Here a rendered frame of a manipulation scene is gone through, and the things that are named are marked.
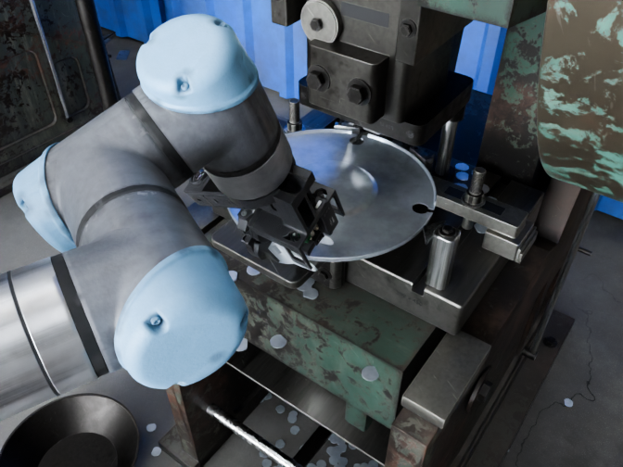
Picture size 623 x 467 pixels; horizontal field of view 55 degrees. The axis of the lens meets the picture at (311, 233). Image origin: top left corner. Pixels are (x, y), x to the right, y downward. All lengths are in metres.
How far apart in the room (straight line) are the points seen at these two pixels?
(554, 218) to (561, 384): 0.67
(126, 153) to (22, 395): 0.17
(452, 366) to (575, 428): 0.83
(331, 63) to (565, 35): 0.46
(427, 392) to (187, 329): 0.50
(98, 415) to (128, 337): 1.23
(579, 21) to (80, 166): 0.31
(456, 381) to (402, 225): 0.21
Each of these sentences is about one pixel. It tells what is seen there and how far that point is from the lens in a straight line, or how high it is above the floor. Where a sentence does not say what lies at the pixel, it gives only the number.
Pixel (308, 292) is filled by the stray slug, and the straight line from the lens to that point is 0.87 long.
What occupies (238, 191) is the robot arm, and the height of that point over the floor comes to 0.98.
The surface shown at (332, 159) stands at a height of 0.78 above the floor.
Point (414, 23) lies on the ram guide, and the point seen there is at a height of 1.04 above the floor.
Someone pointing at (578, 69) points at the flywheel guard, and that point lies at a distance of 0.34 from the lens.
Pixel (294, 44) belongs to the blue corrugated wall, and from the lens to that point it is 2.49.
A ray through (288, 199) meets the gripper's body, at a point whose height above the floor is 0.97.
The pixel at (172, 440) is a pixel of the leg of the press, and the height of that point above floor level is 0.03.
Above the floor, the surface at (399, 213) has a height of 0.78.
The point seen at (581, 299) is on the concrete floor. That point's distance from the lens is 1.90.
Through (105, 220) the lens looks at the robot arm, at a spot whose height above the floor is 1.06.
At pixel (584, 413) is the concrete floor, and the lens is 1.65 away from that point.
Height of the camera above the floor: 1.29
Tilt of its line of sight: 42 degrees down
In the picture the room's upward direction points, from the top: straight up
